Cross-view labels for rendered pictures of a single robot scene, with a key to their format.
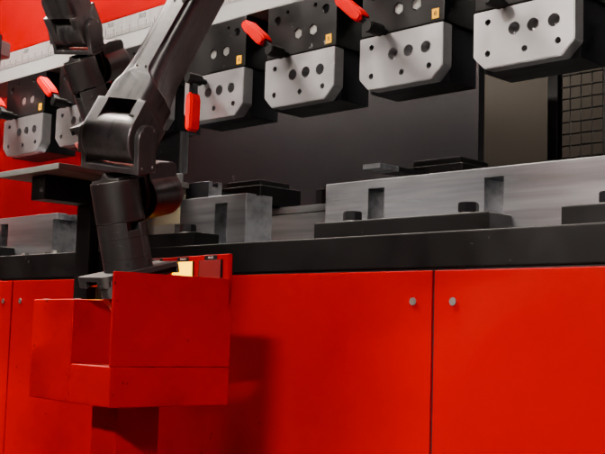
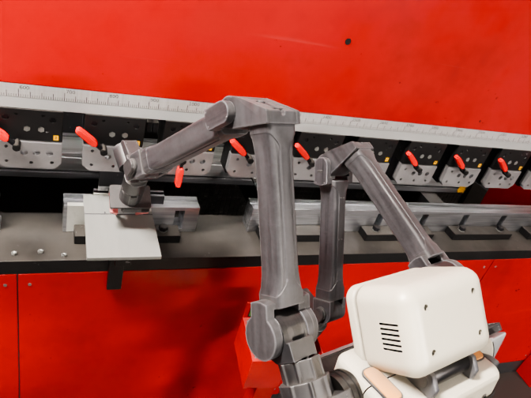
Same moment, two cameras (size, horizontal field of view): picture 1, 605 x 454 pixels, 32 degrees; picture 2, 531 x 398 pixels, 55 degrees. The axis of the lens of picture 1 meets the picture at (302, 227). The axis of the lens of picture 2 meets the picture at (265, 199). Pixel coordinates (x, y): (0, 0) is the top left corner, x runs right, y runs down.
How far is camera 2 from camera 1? 2.02 m
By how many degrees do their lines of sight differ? 78
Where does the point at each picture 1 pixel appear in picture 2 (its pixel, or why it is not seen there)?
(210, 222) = (170, 219)
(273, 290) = (257, 272)
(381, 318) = (308, 278)
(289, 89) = (245, 170)
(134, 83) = (339, 290)
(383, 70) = (303, 173)
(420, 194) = (301, 215)
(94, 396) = not seen: hidden behind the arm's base
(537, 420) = not seen: hidden behind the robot
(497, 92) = not seen: outside the picture
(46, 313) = (264, 365)
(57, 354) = (271, 376)
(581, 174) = (363, 215)
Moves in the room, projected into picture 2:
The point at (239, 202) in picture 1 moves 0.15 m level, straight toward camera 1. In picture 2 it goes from (194, 211) to (237, 232)
